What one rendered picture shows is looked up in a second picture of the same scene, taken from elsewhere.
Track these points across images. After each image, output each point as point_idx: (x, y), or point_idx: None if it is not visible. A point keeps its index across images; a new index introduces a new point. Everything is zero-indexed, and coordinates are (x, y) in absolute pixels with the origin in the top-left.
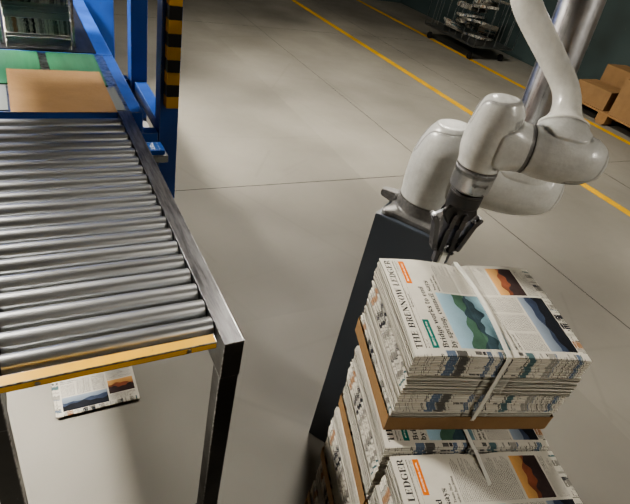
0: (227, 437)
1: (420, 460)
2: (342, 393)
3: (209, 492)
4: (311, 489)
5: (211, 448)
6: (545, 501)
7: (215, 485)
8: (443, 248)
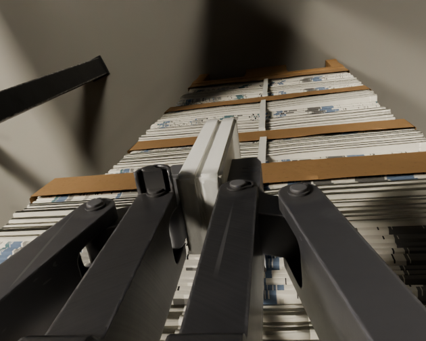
0: (33, 106)
1: None
2: (130, 149)
3: (77, 87)
4: (189, 90)
5: (24, 111)
6: None
7: (78, 86)
8: (179, 269)
